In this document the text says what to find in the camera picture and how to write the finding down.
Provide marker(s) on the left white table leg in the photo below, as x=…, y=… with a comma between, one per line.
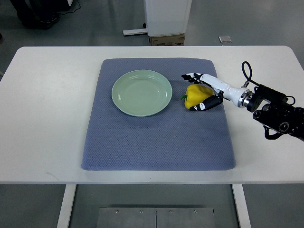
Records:
x=66, y=206

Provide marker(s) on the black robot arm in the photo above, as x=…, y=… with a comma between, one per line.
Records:
x=273, y=109

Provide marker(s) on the right white table leg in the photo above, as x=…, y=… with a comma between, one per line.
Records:
x=241, y=206

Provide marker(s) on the light green plate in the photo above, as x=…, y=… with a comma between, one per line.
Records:
x=141, y=93

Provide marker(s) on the small grey floor plate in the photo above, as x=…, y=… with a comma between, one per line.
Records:
x=225, y=39

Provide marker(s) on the brown cardboard box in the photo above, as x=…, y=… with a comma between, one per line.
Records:
x=172, y=40

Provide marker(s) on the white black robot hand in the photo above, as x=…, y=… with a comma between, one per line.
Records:
x=221, y=90

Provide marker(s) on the person legs dark trousers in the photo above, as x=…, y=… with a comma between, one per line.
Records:
x=39, y=16

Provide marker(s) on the white table leg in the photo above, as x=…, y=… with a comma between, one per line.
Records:
x=241, y=206
x=66, y=206

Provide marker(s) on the yellow bell pepper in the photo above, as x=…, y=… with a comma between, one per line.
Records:
x=195, y=94

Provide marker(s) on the blue quilted mat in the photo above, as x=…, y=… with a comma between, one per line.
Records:
x=174, y=139

